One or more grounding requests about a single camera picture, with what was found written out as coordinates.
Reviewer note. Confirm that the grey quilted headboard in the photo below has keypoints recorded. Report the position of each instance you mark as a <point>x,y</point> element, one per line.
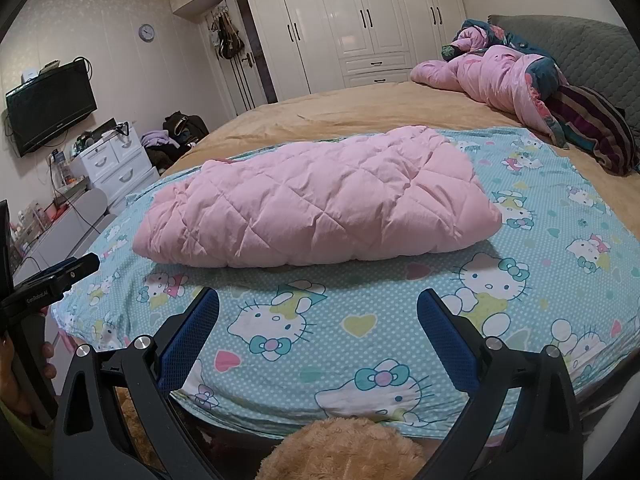
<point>590,45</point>

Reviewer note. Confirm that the black television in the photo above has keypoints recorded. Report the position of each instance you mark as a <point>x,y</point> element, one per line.
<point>50,105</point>

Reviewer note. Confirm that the cartoon cat printed blanket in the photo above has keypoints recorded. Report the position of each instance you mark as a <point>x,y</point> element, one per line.
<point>350,310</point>

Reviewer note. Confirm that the person's left forearm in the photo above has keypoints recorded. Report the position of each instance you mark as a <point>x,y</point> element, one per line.
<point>20,445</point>

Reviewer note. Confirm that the black bag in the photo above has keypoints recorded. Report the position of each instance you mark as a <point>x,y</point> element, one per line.
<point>182,125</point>

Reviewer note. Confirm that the crumpled pink duvet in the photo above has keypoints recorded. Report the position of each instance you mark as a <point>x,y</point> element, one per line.
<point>490,80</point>

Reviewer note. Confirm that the round wall clock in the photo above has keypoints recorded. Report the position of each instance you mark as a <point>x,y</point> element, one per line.
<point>147,32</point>

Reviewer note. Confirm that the white drawer chest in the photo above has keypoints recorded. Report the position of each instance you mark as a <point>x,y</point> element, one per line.
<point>110,160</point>

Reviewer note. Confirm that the dark striped pillow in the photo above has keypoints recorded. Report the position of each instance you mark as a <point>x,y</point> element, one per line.
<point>595,125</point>

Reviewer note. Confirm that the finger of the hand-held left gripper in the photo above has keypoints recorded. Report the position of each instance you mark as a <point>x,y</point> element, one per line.
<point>75,267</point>

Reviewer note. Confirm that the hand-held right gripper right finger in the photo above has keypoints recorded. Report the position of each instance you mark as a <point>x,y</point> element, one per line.
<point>445,340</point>

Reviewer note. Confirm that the pink quilted jacket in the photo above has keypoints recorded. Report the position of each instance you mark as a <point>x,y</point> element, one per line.
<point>320,200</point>

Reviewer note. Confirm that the white door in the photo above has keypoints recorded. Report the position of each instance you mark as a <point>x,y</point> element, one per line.
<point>255,70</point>

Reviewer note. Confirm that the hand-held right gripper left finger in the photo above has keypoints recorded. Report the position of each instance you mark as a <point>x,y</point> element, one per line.
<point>192,335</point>

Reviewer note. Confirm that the purple clothes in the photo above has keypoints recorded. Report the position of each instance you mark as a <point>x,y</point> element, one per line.
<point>155,137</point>

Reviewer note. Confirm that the grey rounded cabinet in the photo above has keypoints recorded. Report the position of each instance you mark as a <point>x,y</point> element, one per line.
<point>75,220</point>

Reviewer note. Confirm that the bed with tan sheet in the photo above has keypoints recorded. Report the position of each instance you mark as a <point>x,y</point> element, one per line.
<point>350,105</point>

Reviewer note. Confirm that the person's left hand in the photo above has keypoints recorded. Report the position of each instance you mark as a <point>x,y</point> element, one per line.
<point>49,360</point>

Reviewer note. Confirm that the white wardrobe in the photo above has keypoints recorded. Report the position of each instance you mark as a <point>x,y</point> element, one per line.
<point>325,20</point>

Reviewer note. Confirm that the hanging bags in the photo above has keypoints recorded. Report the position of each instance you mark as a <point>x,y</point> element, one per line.
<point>227,37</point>

